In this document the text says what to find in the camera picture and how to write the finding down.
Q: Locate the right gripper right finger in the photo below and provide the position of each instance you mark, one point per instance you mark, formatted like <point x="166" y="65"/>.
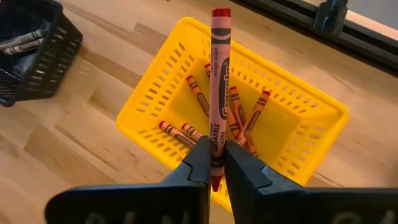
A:
<point x="311" y="205"/>

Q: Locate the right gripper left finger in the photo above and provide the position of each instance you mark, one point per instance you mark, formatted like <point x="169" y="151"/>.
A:
<point x="124" y="205"/>

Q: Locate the grey crayon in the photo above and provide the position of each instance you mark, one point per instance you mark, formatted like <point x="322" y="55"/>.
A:
<point x="25" y="48"/>
<point x="25" y="39"/>

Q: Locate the yellow plastic basket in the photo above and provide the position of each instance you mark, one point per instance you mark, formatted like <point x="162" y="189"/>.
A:
<point x="280" y="130"/>

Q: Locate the black table clamp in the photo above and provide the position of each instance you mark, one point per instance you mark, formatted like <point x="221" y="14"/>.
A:
<point x="331" y="15"/>

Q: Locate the black plastic basket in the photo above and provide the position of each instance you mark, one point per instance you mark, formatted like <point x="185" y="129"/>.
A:
<point x="25" y="18"/>

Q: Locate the black metal table frame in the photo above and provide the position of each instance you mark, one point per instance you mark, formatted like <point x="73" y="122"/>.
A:
<point x="357" y="46"/>

